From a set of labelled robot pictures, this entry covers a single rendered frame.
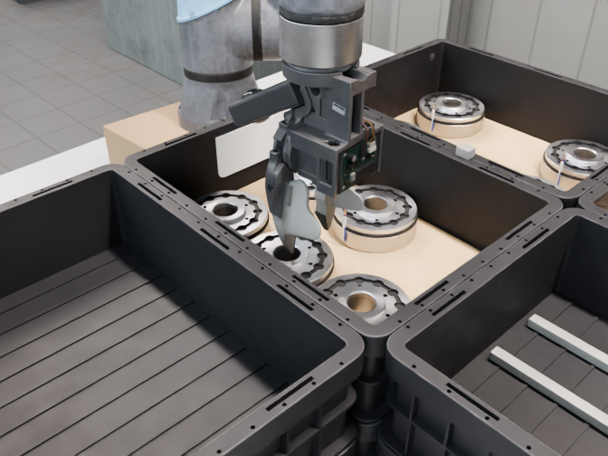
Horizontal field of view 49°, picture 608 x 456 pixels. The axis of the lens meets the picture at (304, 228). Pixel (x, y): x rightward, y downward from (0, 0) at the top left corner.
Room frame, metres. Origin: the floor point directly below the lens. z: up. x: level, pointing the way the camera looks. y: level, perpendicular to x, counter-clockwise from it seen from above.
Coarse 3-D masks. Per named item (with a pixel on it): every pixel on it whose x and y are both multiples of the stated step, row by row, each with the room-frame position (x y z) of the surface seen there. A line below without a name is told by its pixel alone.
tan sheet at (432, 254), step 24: (264, 192) 0.75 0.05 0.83; (336, 240) 0.65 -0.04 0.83; (432, 240) 0.65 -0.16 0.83; (456, 240) 0.65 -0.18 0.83; (336, 264) 0.60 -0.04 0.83; (360, 264) 0.60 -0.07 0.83; (384, 264) 0.60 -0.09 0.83; (408, 264) 0.60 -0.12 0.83; (432, 264) 0.60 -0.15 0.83; (456, 264) 0.60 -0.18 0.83; (408, 288) 0.56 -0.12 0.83
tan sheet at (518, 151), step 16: (416, 112) 1.00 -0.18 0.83; (496, 128) 0.94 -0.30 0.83; (512, 128) 0.94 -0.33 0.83; (480, 144) 0.89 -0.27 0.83; (496, 144) 0.89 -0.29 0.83; (512, 144) 0.89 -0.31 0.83; (528, 144) 0.89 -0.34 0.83; (544, 144) 0.89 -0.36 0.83; (496, 160) 0.84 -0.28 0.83; (512, 160) 0.84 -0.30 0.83; (528, 160) 0.84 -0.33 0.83
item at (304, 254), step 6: (270, 246) 0.58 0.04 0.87; (276, 246) 0.58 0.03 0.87; (282, 246) 0.59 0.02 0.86; (300, 246) 0.58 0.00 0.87; (270, 252) 0.57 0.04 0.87; (300, 252) 0.57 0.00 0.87; (306, 252) 0.57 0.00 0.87; (300, 258) 0.56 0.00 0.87; (306, 258) 0.56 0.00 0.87; (288, 264) 0.55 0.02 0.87; (294, 264) 0.55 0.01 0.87; (300, 264) 0.56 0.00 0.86
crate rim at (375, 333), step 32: (224, 128) 0.75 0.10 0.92; (384, 128) 0.75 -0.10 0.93; (128, 160) 0.66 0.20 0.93; (448, 160) 0.67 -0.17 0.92; (544, 192) 0.60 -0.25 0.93; (224, 224) 0.54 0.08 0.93; (256, 256) 0.49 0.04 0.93; (480, 256) 0.49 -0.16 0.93; (448, 288) 0.44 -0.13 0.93; (352, 320) 0.40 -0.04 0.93; (384, 320) 0.40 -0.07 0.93; (384, 352) 0.38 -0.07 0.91
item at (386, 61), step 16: (416, 48) 1.02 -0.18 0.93; (464, 48) 1.02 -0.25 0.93; (368, 64) 0.95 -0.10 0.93; (384, 64) 0.96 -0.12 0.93; (512, 64) 0.96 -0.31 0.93; (560, 80) 0.90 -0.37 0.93; (576, 80) 0.89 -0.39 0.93; (368, 112) 0.79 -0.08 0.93; (416, 128) 0.74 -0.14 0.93; (448, 144) 0.70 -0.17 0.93; (480, 160) 0.66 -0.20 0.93; (512, 176) 0.63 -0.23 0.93; (528, 176) 0.63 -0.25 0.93; (592, 176) 0.63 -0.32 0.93; (560, 192) 0.60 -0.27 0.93; (576, 192) 0.60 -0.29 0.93
